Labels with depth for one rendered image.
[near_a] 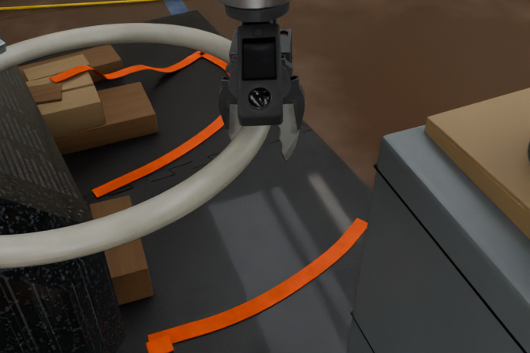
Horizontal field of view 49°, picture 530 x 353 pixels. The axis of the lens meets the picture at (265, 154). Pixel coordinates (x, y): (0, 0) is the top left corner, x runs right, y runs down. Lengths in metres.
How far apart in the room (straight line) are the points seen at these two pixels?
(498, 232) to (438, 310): 0.16
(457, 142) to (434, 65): 1.95
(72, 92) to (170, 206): 1.65
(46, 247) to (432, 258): 0.48
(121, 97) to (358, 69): 1.04
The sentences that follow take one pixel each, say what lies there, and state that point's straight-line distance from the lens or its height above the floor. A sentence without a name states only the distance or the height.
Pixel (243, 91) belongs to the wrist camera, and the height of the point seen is 1.02.
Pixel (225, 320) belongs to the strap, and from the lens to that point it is 1.61.
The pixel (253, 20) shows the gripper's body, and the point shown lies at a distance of 0.62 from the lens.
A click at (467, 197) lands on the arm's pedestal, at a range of 0.76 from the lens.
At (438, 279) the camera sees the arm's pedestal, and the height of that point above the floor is 0.74.
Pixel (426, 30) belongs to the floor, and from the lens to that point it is 3.01.
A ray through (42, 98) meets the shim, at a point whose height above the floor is 0.21.
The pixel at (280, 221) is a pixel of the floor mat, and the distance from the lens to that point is 1.84.
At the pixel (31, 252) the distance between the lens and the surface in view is 0.56.
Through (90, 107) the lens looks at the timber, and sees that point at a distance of 2.11.
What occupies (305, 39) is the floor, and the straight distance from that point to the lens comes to 2.83.
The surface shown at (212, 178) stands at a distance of 0.57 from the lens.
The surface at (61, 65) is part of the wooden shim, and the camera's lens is 2.56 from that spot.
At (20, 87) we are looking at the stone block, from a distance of 1.41.
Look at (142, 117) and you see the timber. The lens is 2.17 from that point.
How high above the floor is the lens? 1.35
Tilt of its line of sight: 40 degrees down
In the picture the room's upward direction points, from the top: straight up
